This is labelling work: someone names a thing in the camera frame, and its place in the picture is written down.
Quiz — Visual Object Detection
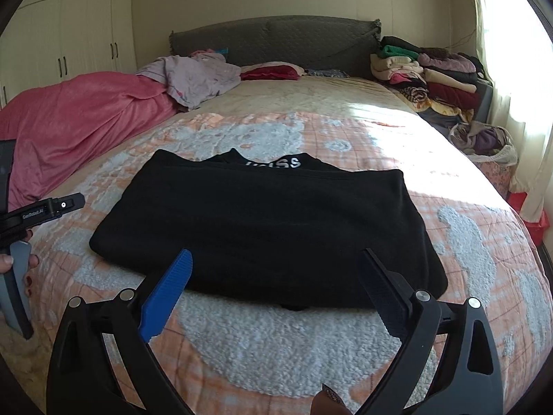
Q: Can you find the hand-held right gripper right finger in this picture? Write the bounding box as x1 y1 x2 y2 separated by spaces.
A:
358 248 504 415

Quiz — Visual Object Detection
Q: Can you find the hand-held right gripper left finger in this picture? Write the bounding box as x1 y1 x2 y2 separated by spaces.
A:
47 248 193 415

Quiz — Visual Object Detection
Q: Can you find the black sweater with orange cuffs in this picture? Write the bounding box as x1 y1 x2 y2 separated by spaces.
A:
88 148 448 312

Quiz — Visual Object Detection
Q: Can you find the white bag of clothes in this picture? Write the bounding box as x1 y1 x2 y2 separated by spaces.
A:
449 121 519 167

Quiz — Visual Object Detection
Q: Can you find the stack of folded clothes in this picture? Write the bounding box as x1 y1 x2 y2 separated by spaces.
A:
369 35 491 124

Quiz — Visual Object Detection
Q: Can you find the person's left hand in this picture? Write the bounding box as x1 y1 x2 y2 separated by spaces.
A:
0 229 40 299

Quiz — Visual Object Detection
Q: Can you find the peach and white bed blanket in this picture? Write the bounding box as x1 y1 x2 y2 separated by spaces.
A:
0 73 545 415

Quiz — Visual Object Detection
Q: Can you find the pink blanket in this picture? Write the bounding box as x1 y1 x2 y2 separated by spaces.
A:
0 71 178 212

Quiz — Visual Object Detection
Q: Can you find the pink floral box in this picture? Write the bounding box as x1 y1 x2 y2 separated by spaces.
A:
479 158 519 191

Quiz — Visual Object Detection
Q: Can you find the red box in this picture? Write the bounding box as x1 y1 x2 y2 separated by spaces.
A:
506 190 549 247

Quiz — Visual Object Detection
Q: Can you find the cream wardrobe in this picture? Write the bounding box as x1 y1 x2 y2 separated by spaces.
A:
0 0 139 109

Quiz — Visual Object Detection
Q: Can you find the lilac crumpled cloth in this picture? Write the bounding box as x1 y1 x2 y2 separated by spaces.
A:
136 49 243 111

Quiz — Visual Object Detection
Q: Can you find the grey patterned cloth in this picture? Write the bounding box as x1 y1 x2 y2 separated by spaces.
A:
306 68 350 79

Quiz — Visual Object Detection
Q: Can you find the red pillow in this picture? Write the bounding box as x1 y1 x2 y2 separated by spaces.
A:
240 64 305 82

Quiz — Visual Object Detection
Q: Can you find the cream curtain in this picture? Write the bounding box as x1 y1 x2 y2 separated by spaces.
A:
469 0 553 221

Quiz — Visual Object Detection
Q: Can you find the dark grey padded headboard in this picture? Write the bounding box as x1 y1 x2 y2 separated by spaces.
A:
168 16 383 79

